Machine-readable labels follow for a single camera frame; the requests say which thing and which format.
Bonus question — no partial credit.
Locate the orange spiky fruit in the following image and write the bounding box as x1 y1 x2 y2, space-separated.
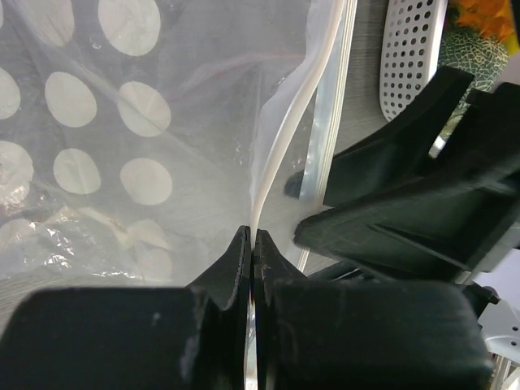
448 0 516 42

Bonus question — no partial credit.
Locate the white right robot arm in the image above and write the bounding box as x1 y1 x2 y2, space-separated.
294 67 519 362

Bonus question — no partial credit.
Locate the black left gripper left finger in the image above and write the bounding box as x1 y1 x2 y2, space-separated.
1 226 251 389

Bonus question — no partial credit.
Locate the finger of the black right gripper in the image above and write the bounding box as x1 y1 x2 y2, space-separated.
294 83 519 281
284 65 476 212

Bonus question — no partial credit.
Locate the green netted melon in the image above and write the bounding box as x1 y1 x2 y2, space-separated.
440 28 509 98

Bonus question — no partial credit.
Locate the white perforated fruit basket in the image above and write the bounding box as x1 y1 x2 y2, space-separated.
379 0 448 121

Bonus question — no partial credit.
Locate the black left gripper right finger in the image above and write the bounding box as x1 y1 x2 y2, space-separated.
253 230 492 389

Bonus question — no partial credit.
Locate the clear polka dot zip bag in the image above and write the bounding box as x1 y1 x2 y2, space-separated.
1 1 357 285

